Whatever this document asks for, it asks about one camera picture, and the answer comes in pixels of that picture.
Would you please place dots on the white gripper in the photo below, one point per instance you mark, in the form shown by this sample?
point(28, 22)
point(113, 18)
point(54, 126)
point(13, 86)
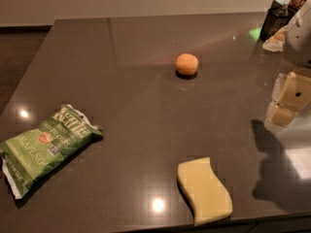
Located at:
point(299, 44)

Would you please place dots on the orange fruit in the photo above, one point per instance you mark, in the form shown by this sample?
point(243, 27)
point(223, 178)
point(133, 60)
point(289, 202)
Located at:
point(186, 64)

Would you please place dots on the green jalapeno chip bag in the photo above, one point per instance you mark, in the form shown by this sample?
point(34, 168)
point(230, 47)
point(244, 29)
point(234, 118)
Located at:
point(31, 155)

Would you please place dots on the white snack wrapper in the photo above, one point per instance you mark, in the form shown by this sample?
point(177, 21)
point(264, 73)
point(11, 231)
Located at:
point(276, 42)

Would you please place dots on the black basket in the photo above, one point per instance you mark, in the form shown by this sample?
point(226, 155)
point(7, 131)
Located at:
point(273, 23)

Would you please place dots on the yellow sponge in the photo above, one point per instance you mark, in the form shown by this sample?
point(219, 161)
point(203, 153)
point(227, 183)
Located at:
point(208, 197)

